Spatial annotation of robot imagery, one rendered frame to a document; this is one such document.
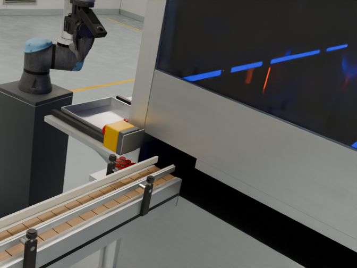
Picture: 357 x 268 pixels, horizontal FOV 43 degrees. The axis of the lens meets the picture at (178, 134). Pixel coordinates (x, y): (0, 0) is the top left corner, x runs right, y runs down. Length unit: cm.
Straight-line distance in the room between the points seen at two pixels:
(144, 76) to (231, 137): 32
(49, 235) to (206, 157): 47
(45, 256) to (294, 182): 59
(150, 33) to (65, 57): 90
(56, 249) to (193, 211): 46
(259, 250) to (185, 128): 38
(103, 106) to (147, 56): 61
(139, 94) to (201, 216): 39
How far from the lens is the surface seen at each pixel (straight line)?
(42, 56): 212
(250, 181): 118
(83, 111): 178
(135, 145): 134
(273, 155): 113
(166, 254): 145
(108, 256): 129
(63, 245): 103
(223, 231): 128
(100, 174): 137
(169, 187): 126
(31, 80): 216
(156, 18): 127
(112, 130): 131
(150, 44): 129
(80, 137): 158
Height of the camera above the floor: 156
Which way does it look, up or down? 23 degrees down
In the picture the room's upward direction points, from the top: 12 degrees clockwise
